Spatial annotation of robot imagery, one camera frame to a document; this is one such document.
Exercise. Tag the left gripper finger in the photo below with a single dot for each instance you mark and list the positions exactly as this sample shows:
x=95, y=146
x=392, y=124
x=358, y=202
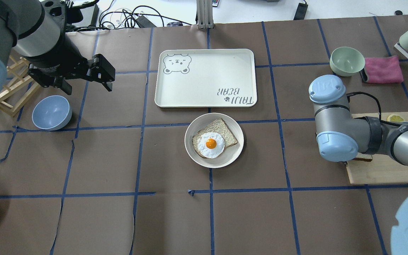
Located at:
x=107, y=85
x=101, y=70

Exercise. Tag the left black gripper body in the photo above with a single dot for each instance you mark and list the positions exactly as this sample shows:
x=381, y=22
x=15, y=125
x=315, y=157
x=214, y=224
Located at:
x=59, y=52

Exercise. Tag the bread slice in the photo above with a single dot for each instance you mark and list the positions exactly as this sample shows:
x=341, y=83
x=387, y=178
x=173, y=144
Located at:
x=218, y=126
x=363, y=157

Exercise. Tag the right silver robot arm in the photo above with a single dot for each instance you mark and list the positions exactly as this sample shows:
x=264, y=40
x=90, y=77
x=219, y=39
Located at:
x=341, y=137

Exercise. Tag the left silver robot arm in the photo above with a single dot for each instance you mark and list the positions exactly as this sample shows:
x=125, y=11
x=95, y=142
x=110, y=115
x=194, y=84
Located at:
x=37, y=31

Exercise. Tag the bread slice on plate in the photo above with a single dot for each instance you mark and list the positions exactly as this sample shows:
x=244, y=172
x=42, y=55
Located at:
x=218, y=126

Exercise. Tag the cream round plate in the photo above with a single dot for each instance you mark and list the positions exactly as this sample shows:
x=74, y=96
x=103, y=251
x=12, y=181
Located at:
x=229, y=155

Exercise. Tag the wooden rack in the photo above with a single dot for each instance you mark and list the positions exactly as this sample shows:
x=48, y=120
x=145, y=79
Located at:
x=18, y=79

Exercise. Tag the blue bowl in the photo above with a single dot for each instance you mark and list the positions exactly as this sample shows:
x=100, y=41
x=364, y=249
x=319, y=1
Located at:
x=52, y=113

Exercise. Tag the cream bear tray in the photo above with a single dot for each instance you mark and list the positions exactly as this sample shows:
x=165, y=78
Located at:
x=206, y=78

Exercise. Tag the fried egg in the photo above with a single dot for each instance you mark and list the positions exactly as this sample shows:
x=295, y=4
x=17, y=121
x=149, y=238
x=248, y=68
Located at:
x=210, y=145

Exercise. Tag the black power adapter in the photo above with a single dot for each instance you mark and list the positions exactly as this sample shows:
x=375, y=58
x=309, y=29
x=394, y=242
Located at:
x=301, y=11

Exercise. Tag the green bowl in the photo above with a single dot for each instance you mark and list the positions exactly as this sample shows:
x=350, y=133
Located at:
x=346, y=61

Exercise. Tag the pink cloth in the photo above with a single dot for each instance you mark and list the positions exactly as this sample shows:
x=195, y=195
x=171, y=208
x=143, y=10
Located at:
x=382, y=70

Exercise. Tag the wooden cutting board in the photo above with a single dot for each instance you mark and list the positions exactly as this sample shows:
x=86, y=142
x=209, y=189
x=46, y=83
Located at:
x=382, y=170

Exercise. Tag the lemon half slice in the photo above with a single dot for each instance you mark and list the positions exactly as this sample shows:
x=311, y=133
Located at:
x=395, y=118

